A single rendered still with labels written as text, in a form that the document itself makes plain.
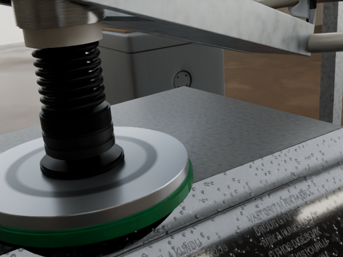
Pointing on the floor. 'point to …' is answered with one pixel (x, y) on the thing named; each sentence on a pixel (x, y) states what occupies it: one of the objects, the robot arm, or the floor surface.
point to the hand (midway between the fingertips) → (311, 23)
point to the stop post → (332, 68)
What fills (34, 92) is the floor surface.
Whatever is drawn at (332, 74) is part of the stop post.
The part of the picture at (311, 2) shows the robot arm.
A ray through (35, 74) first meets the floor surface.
